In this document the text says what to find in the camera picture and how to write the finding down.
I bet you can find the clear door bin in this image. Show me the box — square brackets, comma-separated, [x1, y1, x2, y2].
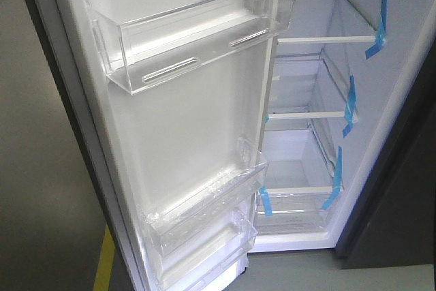
[89, 0, 295, 95]
[138, 136, 270, 260]
[157, 207, 257, 290]

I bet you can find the clear upper door bin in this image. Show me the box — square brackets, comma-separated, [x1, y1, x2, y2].
[89, 0, 295, 95]

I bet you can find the clear lower door bin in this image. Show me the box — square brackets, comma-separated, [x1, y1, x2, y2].
[157, 207, 257, 290]

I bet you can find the clear middle door bin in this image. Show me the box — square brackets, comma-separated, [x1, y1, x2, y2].
[138, 136, 270, 260]

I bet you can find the fridge body white interior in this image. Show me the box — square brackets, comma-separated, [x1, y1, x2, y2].
[253, 0, 435, 253]

